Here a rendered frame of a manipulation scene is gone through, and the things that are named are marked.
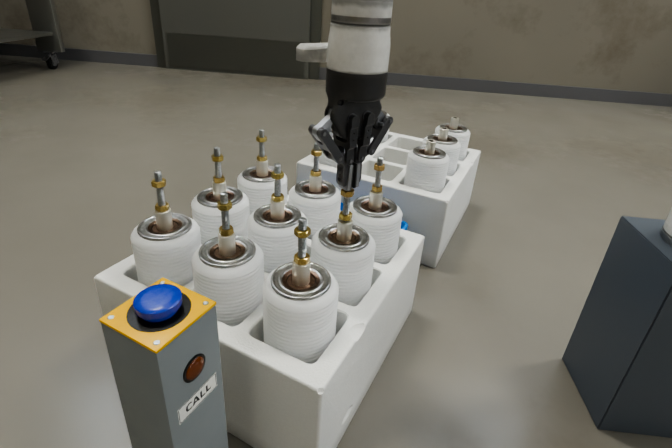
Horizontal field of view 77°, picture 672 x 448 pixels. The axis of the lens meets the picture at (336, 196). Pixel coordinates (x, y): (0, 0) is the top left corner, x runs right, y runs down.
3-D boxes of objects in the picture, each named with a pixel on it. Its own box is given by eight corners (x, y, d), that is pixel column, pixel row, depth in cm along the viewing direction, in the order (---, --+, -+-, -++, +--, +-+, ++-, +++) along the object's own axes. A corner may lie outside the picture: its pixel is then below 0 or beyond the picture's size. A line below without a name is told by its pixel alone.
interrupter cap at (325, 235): (377, 236, 64) (377, 232, 63) (354, 260, 58) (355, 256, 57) (334, 221, 67) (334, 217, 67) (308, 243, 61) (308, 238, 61)
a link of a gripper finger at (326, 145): (311, 121, 52) (335, 148, 56) (302, 132, 51) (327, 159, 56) (325, 127, 50) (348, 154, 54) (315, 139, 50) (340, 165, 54)
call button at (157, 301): (193, 309, 39) (191, 291, 38) (158, 337, 35) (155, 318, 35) (162, 294, 40) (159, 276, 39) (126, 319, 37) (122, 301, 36)
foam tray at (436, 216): (468, 204, 131) (481, 150, 123) (434, 269, 99) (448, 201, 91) (355, 175, 146) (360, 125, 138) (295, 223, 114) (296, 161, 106)
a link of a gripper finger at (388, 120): (391, 115, 56) (366, 150, 56) (397, 122, 58) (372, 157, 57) (377, 110, 58) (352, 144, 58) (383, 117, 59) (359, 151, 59)
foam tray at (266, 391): (411, 310, 86) (425, 235, 78) (315, 487, 55) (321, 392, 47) (257, 251, 101) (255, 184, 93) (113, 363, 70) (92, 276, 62)
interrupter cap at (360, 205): (405, 208, 72) (405, 204, 72) (381, 224, 67) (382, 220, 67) (368, 194, 76) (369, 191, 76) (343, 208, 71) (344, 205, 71)
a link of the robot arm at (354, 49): (346, 57, 59) (349, 9, 56) (405, 71, 51) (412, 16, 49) (292, 60, 54) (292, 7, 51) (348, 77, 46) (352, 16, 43)
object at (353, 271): (374, 323, 72) (386, 233, 64) (348, 360, 65) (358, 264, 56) (326, 302, 76) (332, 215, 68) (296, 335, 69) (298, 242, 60)
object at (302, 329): (327, 353, 66) (334, 257, 58) (335, 408, 57) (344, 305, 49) (265, 357, 64) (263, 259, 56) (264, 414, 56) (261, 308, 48)
